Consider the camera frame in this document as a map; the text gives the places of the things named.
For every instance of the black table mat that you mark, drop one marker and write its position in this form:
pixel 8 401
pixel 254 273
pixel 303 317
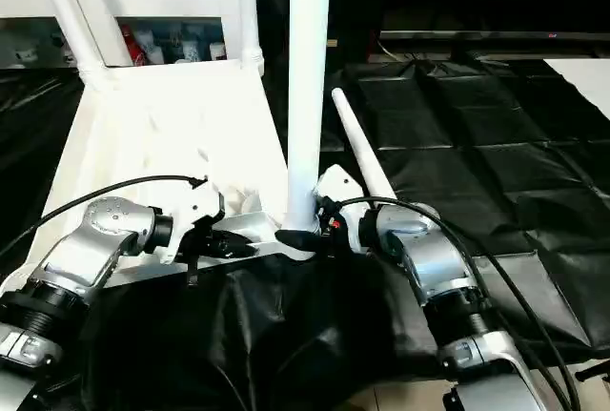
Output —
pixel 477 201

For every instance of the white plastic table leg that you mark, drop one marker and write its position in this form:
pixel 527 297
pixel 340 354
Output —
pixel 307 68
pixel 367 149
pixel 249 10
pixel 71 20

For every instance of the white plastic table top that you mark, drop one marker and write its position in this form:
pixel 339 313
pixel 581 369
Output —
pixel 162 134

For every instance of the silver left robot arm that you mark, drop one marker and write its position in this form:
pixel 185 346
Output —
pixel 86 244

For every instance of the white flat sheet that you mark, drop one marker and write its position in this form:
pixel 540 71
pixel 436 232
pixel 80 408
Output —
pixel 591 82

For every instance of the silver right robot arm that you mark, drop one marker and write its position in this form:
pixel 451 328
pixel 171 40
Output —
pixel 434 263

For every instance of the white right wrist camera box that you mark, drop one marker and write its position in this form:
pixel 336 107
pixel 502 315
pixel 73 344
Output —
pixel 338 185

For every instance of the white glass-door cabinet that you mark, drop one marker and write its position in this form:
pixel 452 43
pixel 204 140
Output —
pixel 152 1

